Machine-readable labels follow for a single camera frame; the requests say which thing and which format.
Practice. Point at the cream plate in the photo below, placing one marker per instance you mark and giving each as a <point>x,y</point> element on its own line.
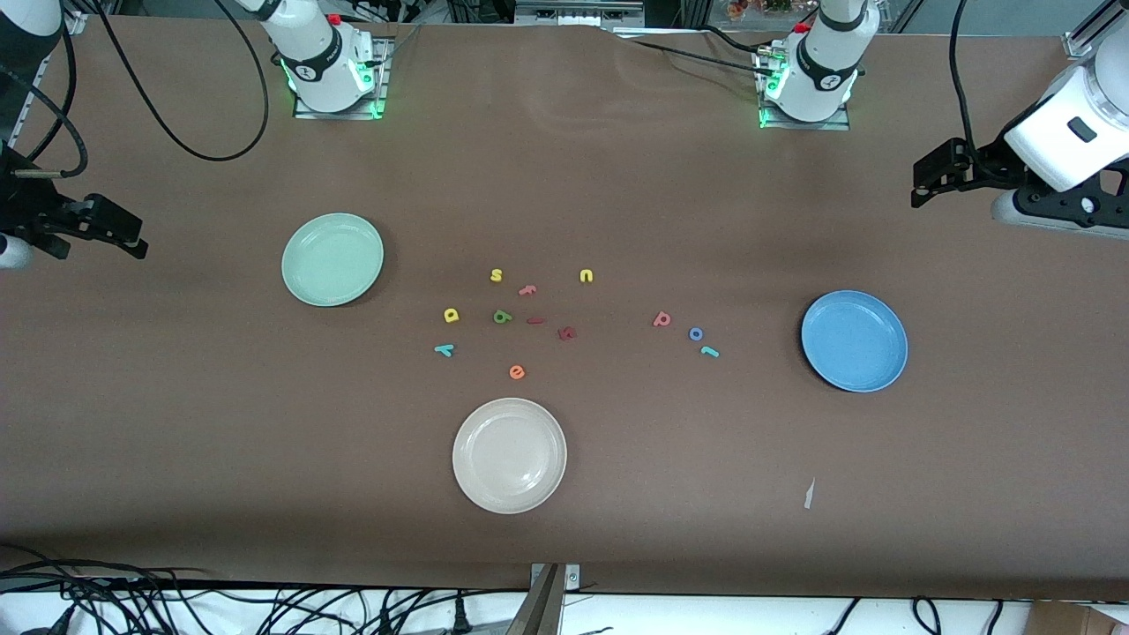
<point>509,455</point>

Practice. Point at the metal table edge bracket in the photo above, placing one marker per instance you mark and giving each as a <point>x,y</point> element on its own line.
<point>569,575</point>

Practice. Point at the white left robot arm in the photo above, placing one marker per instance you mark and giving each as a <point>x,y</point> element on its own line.
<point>820,62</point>

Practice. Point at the aluminium table side rail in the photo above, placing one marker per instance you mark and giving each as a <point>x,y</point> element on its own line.
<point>31,106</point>

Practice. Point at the brown cardboard box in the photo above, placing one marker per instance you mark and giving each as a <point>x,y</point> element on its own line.
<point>1076,622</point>

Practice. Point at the green plate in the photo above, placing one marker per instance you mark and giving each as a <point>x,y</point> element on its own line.
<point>332,260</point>

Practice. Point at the aluminium corner bracket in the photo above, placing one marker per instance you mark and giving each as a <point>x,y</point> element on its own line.
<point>75,22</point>

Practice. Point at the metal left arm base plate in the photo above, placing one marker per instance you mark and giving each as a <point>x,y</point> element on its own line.
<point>794,125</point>

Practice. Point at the grey table support strut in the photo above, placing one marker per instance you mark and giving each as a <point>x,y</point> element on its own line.
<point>538,613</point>

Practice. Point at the silver metal box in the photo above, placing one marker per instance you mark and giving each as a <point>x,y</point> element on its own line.
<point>578,12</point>

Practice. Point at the white paper scrap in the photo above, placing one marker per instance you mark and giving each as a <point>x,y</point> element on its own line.
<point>809,494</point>

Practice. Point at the aluminium frame profile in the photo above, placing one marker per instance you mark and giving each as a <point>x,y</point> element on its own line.
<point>1080,40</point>

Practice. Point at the blue plate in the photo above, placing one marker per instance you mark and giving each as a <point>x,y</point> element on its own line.
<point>854,341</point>

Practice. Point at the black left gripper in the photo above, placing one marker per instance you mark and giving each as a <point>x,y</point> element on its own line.
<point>986,161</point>

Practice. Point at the pink foam letter p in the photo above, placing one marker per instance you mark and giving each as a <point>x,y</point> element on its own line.
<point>661,319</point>

